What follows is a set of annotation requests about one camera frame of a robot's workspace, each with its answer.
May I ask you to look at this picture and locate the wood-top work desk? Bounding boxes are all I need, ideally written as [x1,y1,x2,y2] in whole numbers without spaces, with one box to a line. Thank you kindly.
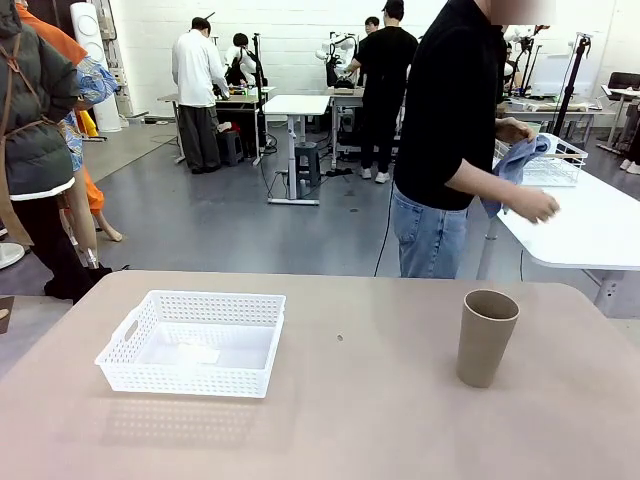
[157,85,277,167]

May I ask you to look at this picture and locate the blue cleaning cloth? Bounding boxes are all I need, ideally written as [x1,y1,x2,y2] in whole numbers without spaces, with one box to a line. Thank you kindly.
[480,133,553,220]

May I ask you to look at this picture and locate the person's right hand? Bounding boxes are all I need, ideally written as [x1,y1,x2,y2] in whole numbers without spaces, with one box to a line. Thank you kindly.
[514,189,561,225]

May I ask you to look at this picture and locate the tall brown cup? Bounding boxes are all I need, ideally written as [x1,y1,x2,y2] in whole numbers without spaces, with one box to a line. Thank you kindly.
[455,289,521,389]

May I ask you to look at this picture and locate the black tripod stand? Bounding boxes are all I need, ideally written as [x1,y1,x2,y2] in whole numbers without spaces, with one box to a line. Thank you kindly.
[551,32,595,139]

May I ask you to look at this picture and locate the white perforated plastic basket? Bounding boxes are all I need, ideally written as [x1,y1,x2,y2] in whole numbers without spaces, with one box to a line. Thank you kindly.
[93,289,287,400]

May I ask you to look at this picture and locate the person's right forearm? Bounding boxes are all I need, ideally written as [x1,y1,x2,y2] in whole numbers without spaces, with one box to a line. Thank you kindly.
[446,158,526,217]

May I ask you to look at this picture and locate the thin black hanging cable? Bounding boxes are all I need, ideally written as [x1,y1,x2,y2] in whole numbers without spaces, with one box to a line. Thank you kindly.
[373,183,397,278]

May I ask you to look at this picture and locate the white wire rack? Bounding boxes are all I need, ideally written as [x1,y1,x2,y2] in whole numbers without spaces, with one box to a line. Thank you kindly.
[492,132,589,189]

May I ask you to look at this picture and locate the person's left hand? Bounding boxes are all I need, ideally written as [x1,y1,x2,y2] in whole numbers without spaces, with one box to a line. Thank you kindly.
[494,117,536,146]

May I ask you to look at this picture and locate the small white desk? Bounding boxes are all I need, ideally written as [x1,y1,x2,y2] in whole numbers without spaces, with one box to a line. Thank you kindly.
[597,84,640,154]

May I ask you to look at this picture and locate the mannequin in dark jacket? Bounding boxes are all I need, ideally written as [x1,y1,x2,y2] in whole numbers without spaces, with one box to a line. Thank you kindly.
[0,0,114,304]

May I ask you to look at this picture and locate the person black t-shirt black trousers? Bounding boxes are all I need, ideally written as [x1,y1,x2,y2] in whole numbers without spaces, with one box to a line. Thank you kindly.
[344,0,420,185]

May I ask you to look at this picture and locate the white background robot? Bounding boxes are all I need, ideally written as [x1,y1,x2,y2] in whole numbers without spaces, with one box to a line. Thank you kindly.
[314,30,359,89]
[502,22,551,96]

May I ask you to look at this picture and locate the round white stand base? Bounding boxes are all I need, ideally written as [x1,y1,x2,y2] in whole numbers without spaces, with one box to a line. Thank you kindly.
[0,241,26,271]

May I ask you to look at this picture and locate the white board panel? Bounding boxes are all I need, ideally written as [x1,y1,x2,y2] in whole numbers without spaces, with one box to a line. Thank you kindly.
[530,52,597,99]

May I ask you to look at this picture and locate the mannequin in orange clothes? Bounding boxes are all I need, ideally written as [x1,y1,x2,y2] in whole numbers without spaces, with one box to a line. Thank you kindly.
[14,0,125,244]

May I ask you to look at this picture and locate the white standing desk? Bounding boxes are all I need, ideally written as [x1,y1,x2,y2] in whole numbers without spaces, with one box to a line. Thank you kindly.
[262,93,332,206]

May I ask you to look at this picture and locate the brown board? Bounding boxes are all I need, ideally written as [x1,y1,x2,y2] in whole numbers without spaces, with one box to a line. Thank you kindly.
[0,295,16,335]

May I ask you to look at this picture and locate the dark plastic stool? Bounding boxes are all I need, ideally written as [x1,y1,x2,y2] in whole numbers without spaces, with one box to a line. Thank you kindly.
[216,129,245,168]

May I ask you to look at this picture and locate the white tower fan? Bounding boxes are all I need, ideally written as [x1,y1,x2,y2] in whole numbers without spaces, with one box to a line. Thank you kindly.
[69,2,124,134]

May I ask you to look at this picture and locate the person black shirt blue jeans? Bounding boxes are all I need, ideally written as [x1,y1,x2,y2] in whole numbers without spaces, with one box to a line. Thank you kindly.
[391,0,509,280]

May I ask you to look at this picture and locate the seated person white top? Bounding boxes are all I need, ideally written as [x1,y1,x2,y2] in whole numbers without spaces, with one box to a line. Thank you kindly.
[223,32,266,89]

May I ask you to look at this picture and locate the grey plastic stool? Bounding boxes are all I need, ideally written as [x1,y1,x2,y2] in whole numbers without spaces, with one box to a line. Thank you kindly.
[293,141,322,188]

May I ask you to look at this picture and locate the person in white shirt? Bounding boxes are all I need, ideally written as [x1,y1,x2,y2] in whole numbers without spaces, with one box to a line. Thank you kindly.
[171,16,232,176]

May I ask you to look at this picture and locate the long cluttered desk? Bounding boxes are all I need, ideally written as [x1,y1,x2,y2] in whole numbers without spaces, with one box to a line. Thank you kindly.
[499,94,617,146]

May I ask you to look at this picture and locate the grey work desk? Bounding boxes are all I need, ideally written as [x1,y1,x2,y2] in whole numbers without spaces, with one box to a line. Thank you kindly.
[327,85,416,170]

